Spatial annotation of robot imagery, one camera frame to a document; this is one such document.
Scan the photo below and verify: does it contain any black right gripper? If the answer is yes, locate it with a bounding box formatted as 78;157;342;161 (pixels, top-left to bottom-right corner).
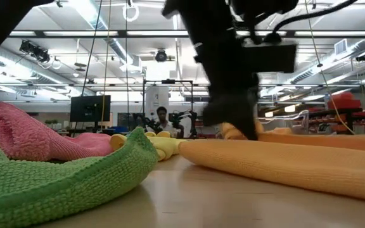
162;0;261;141

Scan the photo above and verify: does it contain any orange microfiber towel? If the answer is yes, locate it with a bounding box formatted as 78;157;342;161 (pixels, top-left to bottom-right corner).
178;122;365;203

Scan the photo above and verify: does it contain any yellow microfiber towel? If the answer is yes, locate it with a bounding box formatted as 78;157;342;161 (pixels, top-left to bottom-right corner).
110;130;188;162

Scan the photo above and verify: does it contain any green microfiber towel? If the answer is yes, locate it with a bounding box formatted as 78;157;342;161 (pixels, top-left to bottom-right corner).
0;126;160;228

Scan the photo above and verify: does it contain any pink microfiber towel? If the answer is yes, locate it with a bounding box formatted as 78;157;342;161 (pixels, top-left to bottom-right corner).
0;101;115;162

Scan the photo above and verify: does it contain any clear plastic bin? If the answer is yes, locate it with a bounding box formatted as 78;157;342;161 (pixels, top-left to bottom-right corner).
258;109;310;128

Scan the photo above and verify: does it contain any person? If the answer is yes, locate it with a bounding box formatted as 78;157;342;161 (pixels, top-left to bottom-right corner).
153;106;185;139

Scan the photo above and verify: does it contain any black background table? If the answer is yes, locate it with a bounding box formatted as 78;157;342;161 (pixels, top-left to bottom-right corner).
309;107;365;132

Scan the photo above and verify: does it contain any red plastic crate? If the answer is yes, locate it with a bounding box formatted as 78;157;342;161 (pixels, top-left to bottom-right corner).
326;91;363;111

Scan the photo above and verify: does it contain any black computer monitor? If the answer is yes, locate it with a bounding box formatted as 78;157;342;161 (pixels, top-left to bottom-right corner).
70;94;112;123

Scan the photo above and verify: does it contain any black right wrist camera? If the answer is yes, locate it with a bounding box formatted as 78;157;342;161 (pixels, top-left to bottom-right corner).
241;41;298;74

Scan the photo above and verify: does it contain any black round ceiling camera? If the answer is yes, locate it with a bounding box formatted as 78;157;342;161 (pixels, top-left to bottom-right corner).
155;49;168;63

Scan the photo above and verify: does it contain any black hanging cable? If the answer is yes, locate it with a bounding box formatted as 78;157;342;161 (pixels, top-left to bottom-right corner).
80;0;103;97

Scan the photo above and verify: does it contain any black overhead frame beam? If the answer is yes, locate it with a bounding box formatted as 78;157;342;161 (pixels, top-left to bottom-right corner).
8;29;365;39

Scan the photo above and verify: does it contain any black overhead camera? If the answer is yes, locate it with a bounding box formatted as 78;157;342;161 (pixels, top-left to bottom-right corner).
18;39;51;63

